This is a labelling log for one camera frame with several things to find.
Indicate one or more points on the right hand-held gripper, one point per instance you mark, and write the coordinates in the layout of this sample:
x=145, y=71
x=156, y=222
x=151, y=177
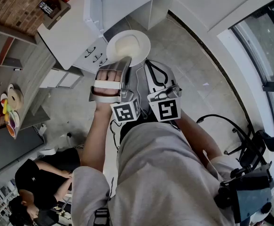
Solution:
x=166, y=110

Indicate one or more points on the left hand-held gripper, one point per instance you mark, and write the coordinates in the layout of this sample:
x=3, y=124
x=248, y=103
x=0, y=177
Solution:
x=125, y=110

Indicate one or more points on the white round plate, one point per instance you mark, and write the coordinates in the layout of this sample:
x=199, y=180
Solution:
x=142, y=43

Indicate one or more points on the white cabinet with door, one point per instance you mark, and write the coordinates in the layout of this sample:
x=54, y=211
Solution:
x=92, y=8

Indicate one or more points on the person's left forearm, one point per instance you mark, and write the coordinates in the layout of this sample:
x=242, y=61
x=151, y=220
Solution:
x=94, y=138

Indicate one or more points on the person's right forearm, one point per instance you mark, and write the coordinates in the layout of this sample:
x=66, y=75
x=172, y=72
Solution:
x=198, y=138

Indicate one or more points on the person's left hand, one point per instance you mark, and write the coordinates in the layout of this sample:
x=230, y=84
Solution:
x=108, y=75

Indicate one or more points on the white drawer unit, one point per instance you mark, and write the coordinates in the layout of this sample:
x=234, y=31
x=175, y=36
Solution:
x=89, y=60

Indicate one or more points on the white counter desk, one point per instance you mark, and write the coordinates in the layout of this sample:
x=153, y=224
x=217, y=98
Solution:
x=64, y=39

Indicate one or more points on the white storage cubby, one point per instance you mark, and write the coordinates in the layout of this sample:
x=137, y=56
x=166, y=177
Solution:
x=57, y=79

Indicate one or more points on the grey metal box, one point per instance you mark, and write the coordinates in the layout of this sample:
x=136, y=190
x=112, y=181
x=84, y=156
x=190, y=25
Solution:
x=59, y=18

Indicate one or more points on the grey wooden shelf unit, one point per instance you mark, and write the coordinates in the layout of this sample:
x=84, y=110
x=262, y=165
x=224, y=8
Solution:
x=38, y=74

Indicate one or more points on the person's grey shirt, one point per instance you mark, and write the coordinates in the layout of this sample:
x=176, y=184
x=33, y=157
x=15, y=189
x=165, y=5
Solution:
x=162, y=173

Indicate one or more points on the black keypad terminal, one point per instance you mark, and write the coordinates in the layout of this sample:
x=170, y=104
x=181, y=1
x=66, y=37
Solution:
x=48, y=7

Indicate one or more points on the black office chair base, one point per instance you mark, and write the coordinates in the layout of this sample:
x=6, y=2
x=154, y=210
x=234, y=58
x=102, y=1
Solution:
x=240, y=147

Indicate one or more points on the yellow toy banana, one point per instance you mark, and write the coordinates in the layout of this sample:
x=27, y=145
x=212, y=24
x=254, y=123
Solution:
x=4, y=107

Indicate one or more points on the orange bowl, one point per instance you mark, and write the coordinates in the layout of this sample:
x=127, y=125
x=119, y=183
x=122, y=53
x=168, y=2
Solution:
x=11, y=130

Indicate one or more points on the dark grey cabinet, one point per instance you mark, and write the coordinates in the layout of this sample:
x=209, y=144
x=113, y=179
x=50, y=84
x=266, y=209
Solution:
x=7, y=149

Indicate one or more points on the black window frame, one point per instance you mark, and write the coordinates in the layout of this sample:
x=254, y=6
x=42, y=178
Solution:
x=268, y=83

